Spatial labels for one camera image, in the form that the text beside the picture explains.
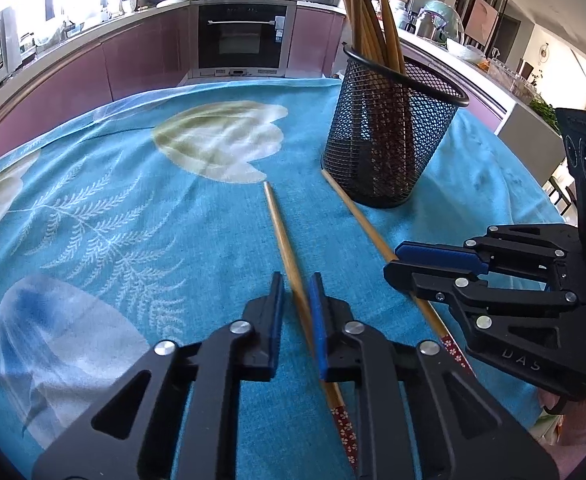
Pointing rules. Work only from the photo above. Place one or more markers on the clear dome food cover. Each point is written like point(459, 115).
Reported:
point(454, 20)

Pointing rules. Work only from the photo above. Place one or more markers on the framed wall picture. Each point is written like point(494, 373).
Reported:
point(488, 20)

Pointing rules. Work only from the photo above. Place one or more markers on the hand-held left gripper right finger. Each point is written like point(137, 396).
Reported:
point(318, 330)

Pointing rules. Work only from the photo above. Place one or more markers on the bunch of wooden chopsticks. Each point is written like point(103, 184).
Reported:
point(368, 25)

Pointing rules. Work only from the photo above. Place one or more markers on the black built-in oven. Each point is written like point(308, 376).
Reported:
point(243, 35)

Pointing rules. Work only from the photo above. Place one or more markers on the wooden chopstick red patterned end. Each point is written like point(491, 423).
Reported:
point(283, 240)
point(359, 213)

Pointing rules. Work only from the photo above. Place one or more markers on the dark wooden chair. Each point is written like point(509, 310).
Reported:
point(565, 197)

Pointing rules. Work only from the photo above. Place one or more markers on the white pot lid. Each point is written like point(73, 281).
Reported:
point(171, 2)

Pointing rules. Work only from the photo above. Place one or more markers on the purple kitchen cabinets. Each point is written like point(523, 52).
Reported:
point(138, 60)

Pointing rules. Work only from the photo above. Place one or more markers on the white utensil crock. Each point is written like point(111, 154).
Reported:
point(128, 5)

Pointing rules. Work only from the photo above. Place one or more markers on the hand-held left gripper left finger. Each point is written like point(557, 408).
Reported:
point(275, 320)

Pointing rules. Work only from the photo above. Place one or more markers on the green leafy vegetables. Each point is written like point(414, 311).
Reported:
point(544, 112)

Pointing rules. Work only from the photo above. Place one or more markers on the white bowl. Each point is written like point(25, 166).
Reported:
point(465, 52)

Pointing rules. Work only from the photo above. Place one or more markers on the black mesh utensil holder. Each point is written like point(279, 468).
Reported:
point(373, 160)

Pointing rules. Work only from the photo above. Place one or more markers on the blue floral tablecloth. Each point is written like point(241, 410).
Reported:
point(123, 185)

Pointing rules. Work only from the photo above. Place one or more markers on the steel kettle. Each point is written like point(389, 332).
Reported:
point(430, 25)

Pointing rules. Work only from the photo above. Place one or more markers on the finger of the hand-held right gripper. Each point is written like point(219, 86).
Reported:
point(438, 255)
point(423, 280)

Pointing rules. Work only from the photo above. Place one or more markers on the clear food container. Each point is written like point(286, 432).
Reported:
point(513, 80)

